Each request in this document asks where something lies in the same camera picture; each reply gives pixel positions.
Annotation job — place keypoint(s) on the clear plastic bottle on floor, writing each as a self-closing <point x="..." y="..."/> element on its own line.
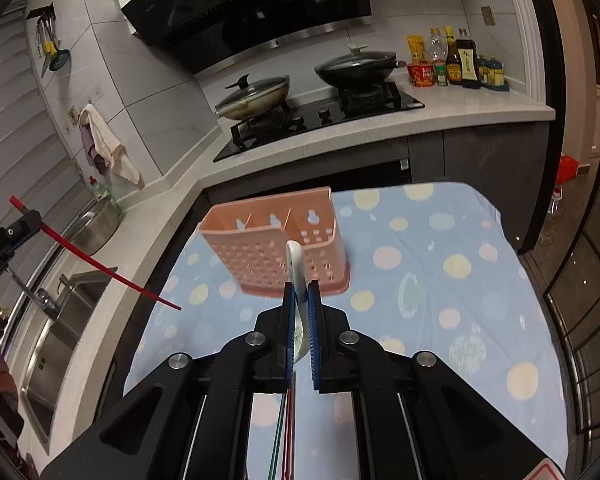
<point x="554" y="213"/>

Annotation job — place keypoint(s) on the dark soy sauce bottle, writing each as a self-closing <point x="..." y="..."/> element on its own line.
<point x="467" y="50"/>

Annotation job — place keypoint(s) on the green dish soap bottle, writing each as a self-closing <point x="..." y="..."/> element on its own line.
<point x="101" y="192"/>

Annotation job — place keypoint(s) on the pink hanging towel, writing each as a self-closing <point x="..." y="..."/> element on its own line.
<point x="110" y="147"/>

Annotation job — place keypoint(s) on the black gas stove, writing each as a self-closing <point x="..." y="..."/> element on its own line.
<point x="346" y="105"/>

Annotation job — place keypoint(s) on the dark red chopstick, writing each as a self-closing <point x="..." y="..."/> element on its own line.
<point x="288" y="447"/>

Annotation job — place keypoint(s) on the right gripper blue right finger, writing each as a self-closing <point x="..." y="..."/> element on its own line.
<point x="316" y="331"/>

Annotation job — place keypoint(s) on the red plastic bag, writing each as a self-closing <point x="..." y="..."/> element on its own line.
<point x="567" y="170"/>

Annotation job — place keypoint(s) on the pink plastic utensil holder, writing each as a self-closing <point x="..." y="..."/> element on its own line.
<point x="250" y="237"/>

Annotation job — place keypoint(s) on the clear oil bottle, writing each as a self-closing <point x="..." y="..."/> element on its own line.
<point x="436" y="47"/>

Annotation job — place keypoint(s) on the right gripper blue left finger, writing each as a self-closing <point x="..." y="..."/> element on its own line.
<point x="289" y="321"/>

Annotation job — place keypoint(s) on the blue polka dot tablecloth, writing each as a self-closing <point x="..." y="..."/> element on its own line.
<point x="431" y="269"/>

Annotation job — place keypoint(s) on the yellow seasoning packet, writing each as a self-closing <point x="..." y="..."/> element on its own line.
<point x="417" y="48"/>

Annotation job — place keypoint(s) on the small green spice jar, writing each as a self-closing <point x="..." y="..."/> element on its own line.
<point x="441" y="74"/>

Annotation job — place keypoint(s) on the beige wok with lid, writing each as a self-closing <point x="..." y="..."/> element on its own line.
<point x="251" y="99"/>

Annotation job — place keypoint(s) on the green chopstick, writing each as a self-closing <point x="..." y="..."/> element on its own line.
<point x="272" y="466"/>

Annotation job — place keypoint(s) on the green condiment jar set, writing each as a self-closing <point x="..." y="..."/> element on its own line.
<point x="492" y="74"/>

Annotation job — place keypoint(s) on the chrome faucet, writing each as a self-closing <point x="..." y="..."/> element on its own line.
<point x="41" y="298"/>

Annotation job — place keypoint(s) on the red instant noodle cup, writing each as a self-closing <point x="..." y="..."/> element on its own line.
<point x="421" y="75"/>

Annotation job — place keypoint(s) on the black range hood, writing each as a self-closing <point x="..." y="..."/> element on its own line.
<point x="199" y="34"/>

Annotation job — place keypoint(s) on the stainless steel colander bowl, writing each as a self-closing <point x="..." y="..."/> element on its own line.
<point x="94" y="226"/>

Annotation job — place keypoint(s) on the purple hanging cloth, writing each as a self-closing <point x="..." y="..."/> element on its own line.
<point x="93" y="157"/>

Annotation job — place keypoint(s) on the stainless steel sink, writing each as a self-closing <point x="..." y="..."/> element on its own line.
<point x="78" y="297"/>

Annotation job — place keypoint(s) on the black wok with lid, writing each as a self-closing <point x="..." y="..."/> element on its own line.
<point x="359" y="68"/>

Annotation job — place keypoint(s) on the brown sauce bottle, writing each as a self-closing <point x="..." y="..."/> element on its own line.
<point x="452" y="61"/>

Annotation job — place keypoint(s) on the white ceramic spoon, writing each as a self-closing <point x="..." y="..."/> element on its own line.
<point x="296" y="270"/>

